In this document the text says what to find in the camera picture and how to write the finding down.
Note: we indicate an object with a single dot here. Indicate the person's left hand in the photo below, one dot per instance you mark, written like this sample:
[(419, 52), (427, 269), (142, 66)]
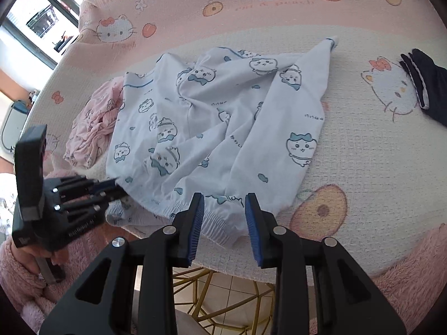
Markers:
[(28, 258)]

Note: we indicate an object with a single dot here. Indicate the dark window frame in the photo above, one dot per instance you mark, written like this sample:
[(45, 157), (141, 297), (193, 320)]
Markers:
[(38, 24)]

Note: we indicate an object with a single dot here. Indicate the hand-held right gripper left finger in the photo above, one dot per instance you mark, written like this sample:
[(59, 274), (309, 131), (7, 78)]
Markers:
[(195, 226)]

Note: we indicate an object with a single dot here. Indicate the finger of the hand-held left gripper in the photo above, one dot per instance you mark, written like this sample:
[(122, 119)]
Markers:
[(104, 185), (110, 197)]

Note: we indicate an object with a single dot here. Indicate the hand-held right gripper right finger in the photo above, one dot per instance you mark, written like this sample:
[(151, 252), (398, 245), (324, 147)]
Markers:
[(253, 230)]

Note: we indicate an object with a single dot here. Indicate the navy blue garment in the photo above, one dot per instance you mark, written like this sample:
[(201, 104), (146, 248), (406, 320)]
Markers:
[(431, 83)]

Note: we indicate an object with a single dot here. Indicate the person's pink fluffy clothing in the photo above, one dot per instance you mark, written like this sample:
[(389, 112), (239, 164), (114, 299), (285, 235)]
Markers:
[(415, 268)]

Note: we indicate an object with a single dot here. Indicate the pale blue printed pajama pants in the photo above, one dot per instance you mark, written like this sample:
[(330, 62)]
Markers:
[(216, 118)]

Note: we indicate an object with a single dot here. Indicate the pink cat printed blanket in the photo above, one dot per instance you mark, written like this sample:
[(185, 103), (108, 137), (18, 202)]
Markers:
[(366, 153)]

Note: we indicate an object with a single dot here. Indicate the pink printed pajama pants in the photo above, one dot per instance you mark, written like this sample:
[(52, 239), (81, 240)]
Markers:
[(94, 129)]

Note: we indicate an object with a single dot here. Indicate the person's left forearm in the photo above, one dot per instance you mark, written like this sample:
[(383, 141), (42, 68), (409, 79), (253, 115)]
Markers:
[(17, 286)]

